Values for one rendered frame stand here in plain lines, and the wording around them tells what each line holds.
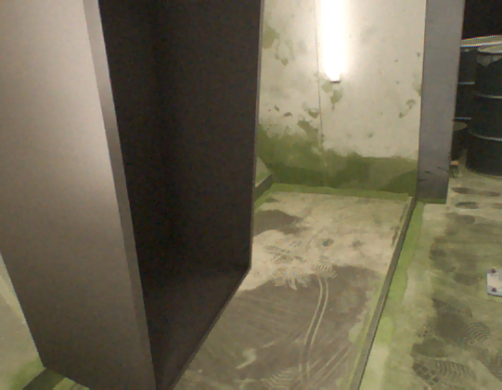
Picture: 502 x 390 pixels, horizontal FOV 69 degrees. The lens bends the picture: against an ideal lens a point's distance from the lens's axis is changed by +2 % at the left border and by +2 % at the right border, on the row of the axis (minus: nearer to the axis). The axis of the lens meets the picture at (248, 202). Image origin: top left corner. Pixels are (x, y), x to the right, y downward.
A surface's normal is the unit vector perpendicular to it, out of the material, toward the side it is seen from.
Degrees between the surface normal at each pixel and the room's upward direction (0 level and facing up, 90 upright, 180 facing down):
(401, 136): 90
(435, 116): 90
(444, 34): 90
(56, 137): 91
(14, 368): 57
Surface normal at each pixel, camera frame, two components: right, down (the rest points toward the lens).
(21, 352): 0.64, -0.41
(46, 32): -0.39, 0.45
